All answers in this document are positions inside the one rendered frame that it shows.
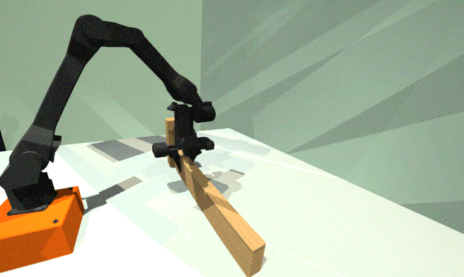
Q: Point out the wooden side rail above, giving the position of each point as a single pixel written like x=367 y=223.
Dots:
x=244 y=244

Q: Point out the wooden post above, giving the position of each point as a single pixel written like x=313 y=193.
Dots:
x=170 y=137

